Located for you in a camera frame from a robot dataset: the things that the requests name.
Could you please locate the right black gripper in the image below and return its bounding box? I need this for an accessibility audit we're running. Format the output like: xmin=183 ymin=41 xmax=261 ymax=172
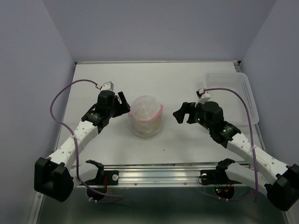
xmin=172 ymin=99 xmax=213 ymax=131

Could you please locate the white mesh laundry bag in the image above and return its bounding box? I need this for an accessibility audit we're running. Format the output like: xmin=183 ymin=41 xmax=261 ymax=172
xmin=128 ymin=95 xmax=163 ymax=138

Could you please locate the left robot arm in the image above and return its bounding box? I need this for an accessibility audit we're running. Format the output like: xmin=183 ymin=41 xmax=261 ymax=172
xmin=34 ymin=90 xmax=130 ymax=202

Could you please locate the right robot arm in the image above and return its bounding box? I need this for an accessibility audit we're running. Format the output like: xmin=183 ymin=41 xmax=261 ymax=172
xmin=173 ymin=102 xmax=299 ymax=211

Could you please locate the white plastic basket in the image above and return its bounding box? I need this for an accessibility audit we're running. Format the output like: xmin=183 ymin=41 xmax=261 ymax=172
xmin=205 ymin=72 xmax=259 ymax=126

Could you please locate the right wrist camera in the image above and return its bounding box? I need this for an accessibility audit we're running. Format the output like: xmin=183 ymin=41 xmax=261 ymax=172
xmin=195 ymin=89 xmax=211 ymax=107

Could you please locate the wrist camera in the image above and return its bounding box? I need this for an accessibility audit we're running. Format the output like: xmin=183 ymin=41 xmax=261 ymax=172
xmin=195 ymin=89 xmax=211 ymax=107
xmin=98 ymin=81 xmax=114 ymax=91

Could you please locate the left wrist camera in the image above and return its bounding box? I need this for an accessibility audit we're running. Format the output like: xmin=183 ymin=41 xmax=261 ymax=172
xmin=98 ymin=81 xmax=114 ymax=91

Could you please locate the aluminium mounting rail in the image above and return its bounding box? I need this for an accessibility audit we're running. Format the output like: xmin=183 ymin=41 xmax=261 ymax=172
xmin=72 ymin=163 xmax=285 ymax=187

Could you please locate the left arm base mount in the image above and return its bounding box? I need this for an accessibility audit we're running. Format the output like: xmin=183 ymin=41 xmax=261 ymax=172
xmin=78 ymin=160 xmax=123 ymax=204

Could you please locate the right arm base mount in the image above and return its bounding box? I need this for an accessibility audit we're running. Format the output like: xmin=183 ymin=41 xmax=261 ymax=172
xmin=198 ymin=158 xmax=242 ymax=202

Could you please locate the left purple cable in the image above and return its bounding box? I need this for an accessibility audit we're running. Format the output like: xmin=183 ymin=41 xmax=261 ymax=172
xmin=50 ymin=79 xmax=123 ymax=204

